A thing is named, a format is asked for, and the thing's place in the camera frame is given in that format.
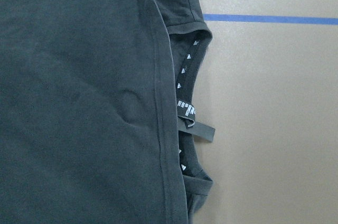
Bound black graphic t-shirt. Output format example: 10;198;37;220
1;0;214;223

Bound brown paper table cover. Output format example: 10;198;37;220
193;0;337;223

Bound blue tape grid lines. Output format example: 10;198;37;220
203;14;337;25

